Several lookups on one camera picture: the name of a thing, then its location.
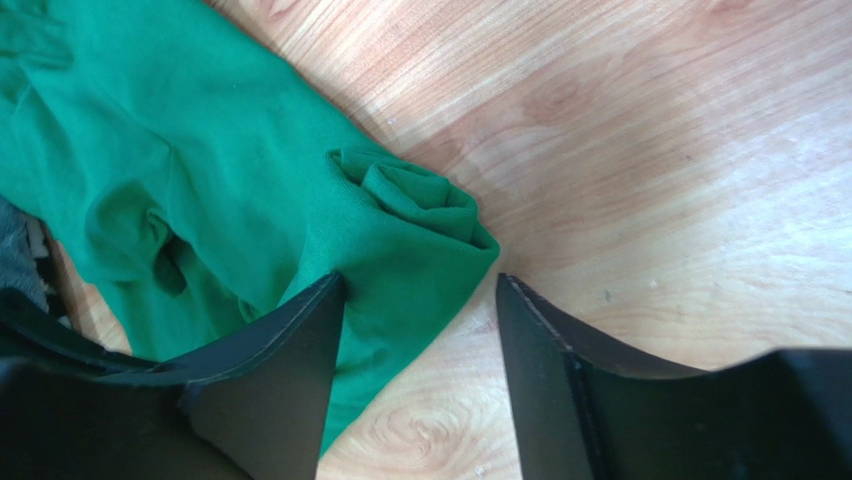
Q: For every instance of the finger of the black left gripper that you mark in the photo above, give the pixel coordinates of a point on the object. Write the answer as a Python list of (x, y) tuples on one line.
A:
[(30, 334)]

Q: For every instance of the green t-shirt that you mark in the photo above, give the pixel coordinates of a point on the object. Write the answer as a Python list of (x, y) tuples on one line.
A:
[(199, 183)]

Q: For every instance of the grey plush pillow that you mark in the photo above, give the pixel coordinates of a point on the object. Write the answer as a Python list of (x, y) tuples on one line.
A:
[(18, 265)]

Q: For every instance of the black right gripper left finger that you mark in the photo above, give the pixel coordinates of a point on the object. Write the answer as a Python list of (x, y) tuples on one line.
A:
[(251, 405)]

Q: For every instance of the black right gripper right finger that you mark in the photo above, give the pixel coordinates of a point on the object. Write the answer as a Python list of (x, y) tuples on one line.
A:
[(549, 356)]

